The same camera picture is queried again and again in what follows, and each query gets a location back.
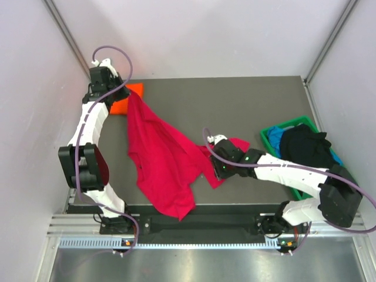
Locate slotted grey cable duct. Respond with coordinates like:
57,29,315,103
58,237,297,250

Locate aluminium frame post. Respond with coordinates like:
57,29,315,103
42,0,90,79
303,0,359,87

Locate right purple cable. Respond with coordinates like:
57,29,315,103
202,127,376,256

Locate red t shirt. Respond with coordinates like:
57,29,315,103
126,89,251,221

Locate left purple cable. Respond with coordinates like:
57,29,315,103
73,45,140,259

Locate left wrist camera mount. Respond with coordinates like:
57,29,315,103
91,58,119,77

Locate right aluminium frame post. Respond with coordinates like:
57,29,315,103
303,0,359,87

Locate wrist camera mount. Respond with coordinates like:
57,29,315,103
91,58,119,77
206,135,227,146

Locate green plastic tray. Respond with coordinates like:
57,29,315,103
259,115,359,203

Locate blue t shirt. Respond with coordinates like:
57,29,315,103
267,126,285,157

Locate folded orange t shirt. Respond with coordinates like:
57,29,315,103
109,83,144,115

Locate left aluminium frame post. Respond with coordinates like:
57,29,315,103
42,0,90,79

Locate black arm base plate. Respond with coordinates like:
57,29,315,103
66,204,309,243

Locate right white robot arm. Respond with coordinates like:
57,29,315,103
206,135,362,233

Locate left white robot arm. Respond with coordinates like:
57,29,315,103
58,63,136,234

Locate purple cable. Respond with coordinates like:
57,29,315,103
202,127,376,256
73,45,140,259

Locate black t shirt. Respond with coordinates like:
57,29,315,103
280,124,343,169

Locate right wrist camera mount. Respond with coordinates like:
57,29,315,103
206,135,227,146

